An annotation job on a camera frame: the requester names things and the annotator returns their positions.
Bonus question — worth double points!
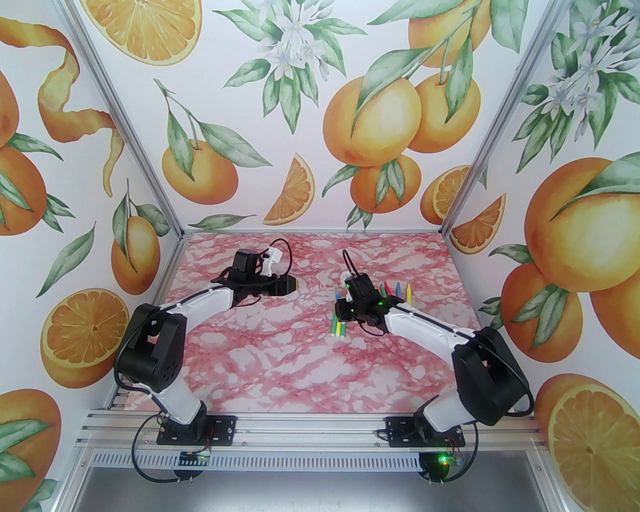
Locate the pink marble pattern mat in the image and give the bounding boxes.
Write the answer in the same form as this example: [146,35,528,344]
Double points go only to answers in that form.
[122,231,518,415]

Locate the black round device green light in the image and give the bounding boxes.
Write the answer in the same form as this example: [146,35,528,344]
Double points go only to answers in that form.
[420,452,451,483]

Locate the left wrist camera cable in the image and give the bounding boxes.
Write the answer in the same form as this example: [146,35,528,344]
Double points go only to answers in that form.
[270,238,292,276]

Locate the aluminium frame rail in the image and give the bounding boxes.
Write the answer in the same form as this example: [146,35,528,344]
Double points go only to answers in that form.
[75,407,547,453]

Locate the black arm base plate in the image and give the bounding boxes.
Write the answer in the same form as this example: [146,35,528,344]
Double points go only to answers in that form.
[387,416,467,447]
[156,415,237,446]

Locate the white perforated cable tray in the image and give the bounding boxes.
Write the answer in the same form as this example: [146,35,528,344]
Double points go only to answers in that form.
[82,449,543,472]

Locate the black base cable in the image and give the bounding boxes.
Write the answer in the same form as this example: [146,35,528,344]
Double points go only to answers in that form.
[129,417,193,485]
[450,420,483,481]

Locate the aluminium frame post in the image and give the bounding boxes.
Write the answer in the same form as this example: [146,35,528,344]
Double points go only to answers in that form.
[439,0,566,237]
[59,0,187,238]

